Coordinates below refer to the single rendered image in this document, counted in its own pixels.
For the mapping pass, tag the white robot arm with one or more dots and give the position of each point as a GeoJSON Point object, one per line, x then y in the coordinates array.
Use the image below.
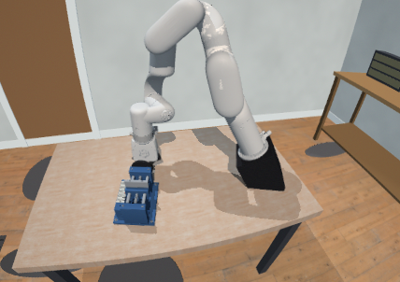
{"type": "Point", "coordinates": [221, 69]}

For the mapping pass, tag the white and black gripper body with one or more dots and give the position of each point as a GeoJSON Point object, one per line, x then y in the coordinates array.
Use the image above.
{"type": "Point", "coordinates": [147, 151]}

